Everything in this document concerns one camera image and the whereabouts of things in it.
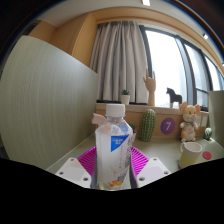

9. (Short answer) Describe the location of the round purple number sign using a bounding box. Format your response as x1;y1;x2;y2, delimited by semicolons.
160;117;177;135

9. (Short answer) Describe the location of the grey-beige window curtain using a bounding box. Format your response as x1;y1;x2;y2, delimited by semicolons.
89;20;150;104

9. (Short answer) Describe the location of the dark-framed window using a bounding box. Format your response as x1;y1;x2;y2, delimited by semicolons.
139;24;224;109

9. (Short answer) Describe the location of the small plant in white pot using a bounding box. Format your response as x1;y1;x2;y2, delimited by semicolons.
120;88;131;106
129;123;138;143

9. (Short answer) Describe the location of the pink animal-shaped ornament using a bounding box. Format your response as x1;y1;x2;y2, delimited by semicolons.
91;112;108;127

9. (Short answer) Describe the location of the black horse figurine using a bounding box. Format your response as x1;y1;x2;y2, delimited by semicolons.
166;87;183;109

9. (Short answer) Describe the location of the beige plush mouse toy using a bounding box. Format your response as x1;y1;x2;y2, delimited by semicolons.
179;101;202;143

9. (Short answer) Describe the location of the wooden hand model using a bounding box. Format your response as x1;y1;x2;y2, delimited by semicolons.
142;68;157;107

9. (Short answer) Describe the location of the white wall socket plate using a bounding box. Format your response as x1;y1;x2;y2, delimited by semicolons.
200;114;209;128

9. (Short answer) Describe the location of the pale yellow white cup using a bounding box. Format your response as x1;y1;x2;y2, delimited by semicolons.
178;141;204;170

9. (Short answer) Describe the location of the grey-green desk divider panel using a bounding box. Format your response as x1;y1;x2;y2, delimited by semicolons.
208;89;224;148
0;35;99;170

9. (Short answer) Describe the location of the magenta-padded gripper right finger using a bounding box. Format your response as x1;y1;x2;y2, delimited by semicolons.
130;146;172;189

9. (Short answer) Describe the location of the tall green cactus ornament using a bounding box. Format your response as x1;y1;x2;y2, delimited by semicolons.
139;108;158;143

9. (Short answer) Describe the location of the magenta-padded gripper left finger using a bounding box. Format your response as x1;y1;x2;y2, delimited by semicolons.
54;146;98;189

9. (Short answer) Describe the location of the small round green cactus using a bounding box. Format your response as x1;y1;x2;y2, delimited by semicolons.
203;127;213;141

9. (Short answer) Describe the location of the clear plastic water bottle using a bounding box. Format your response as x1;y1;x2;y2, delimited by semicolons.
94;103;134;192

